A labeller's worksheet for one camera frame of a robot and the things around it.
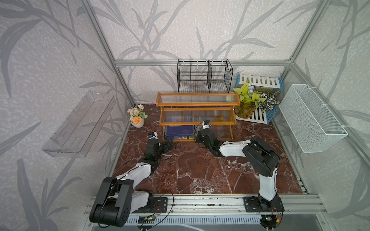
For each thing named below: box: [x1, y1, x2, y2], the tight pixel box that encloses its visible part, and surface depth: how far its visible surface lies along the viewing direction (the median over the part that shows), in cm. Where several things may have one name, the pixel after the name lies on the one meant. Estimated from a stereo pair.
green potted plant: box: [233, 79, 267, 119], surface depth 94 cm
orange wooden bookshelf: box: [155, 91, 241, 142], surface depth 101 cm
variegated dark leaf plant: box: [257, 87, 281, 114], surface depth 91 cm
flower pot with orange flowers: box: [127, 103, 148, 129], surface depth 101 cm
